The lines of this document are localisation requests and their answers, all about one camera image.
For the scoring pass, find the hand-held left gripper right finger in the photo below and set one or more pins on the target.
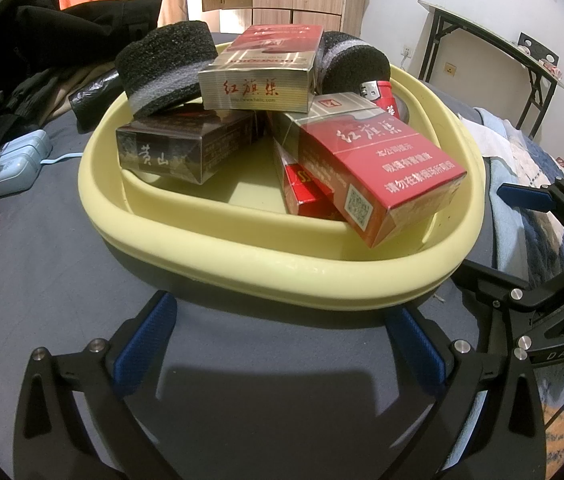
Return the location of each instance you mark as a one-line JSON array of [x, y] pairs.
[[417, 352]]

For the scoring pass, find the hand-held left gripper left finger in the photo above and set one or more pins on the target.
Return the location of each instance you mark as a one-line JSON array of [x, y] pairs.
[[144, 347]]

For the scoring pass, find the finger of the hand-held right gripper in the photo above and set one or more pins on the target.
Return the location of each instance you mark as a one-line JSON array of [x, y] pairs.
[[524, 196], [497, 285]]

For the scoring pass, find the large red cigarette pack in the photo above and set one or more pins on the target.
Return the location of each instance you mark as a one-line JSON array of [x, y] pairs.
[[387, 175]]

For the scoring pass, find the yellow plastic basin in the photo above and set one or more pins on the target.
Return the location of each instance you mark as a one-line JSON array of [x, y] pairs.
[[262, 272]]

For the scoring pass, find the red lighter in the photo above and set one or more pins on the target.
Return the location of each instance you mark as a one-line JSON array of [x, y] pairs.
[[388, 102]]

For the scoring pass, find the small red cigarette pack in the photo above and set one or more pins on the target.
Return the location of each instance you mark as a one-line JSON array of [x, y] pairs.
[[304, 195]]

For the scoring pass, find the dark brown cigarette pack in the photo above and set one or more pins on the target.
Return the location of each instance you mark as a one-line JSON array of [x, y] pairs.
[[171, 150]]

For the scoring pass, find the black foam roll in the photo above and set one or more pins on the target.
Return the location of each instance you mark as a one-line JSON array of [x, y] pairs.
[[352, 62], [161, 60]]

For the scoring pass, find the gold and red cigarette pack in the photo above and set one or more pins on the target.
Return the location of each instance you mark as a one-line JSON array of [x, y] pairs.
[[257, 85]]

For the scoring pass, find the printed blue white blanket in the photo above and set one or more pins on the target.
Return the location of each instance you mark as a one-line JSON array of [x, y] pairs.
[[517, 160]]

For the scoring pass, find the grey bed sheet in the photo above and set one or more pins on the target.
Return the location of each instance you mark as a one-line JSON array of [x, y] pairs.
[[51, 270]]

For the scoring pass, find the black folding table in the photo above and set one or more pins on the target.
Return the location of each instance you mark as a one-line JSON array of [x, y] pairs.
[[462, 20]]

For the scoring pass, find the light blue case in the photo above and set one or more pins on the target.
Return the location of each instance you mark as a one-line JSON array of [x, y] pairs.
[[11, 162]]

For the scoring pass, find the black glossy pouch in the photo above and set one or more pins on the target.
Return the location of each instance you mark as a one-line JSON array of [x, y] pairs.
[[94, 97]]

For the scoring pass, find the beige cloth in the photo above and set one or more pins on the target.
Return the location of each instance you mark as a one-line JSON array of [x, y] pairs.
[[69, 90]]

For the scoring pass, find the black jacket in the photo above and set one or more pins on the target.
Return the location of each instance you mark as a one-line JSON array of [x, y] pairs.
[[21, 40]]

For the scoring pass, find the white wall outlet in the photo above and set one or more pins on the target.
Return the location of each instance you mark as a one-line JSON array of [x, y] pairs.
[[406, 51], [448, 68]]

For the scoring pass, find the black metal bracket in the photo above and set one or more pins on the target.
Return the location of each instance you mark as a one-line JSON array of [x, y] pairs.
[[537, 47]]

